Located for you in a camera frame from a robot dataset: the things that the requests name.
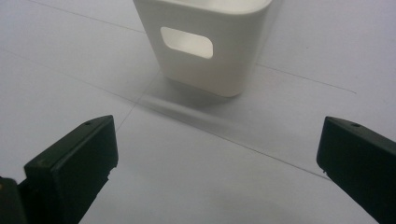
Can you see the white plastic bin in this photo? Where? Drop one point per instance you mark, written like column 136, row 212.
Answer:
column 214, row 74

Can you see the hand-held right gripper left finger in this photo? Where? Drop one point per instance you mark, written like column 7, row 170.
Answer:
column 71, row 168

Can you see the white table cover sheet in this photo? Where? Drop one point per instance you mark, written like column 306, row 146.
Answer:
column 193, row 174

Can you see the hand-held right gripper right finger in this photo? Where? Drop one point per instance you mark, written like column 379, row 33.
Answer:
column 361, row 161

